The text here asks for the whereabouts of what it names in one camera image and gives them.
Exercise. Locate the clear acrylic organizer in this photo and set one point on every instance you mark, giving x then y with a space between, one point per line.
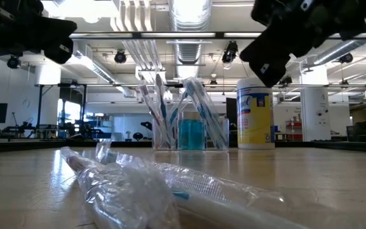
154 136

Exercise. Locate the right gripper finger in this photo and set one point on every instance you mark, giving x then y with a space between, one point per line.
275 56
275 43

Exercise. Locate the person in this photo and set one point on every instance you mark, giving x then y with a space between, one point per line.
364 127

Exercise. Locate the black ceiling spotlight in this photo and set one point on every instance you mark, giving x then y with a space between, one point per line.
346 58
288 82
120 57
13 63
230 52

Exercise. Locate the white LED light strip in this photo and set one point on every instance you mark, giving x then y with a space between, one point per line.
243 35
178 35

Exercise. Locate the black upright panel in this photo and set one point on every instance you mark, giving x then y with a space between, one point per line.
230 108

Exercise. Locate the black overhead crossbar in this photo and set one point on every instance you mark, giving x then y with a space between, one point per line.
219 35

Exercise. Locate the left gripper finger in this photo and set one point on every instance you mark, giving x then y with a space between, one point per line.
59 26
60 36

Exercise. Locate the silver ventilation duct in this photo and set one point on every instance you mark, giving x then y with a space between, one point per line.
189 52

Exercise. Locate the white round column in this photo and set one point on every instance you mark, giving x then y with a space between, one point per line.
314 111

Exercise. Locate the white rectangular ceiling duct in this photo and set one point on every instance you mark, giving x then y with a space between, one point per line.
106 74

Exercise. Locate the red shelf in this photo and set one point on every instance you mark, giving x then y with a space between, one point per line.
297 136

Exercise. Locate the yellow Lysol wipes canister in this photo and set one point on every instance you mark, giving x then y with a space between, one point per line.
256 124

